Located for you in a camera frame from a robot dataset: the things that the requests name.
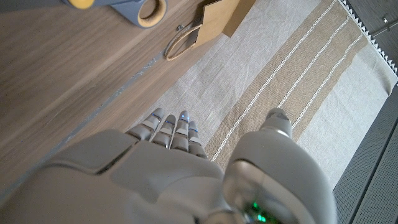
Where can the brown paper bag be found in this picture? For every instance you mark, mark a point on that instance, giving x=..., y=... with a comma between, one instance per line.
x=214, y=21

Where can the beige striped curtain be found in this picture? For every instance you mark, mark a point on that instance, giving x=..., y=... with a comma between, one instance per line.
x=280, y=77

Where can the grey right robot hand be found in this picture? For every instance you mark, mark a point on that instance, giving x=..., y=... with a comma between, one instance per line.
x=155, y=186

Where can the black triangle-edged trim strip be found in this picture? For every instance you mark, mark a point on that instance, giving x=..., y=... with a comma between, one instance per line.
x=371, y=40

